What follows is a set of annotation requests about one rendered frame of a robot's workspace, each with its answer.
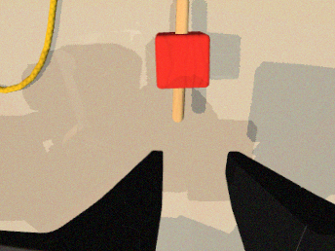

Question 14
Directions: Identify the red wooden block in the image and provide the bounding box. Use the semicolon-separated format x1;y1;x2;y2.
156;32;210;89

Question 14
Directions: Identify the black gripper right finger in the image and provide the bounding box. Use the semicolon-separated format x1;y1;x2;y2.
225;152;335;251

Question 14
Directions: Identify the thin wooden stick with yellow string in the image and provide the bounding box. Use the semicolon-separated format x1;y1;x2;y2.
0;0;189;123

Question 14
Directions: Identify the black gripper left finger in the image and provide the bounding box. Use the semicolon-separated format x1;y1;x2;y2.
0;150;164;251

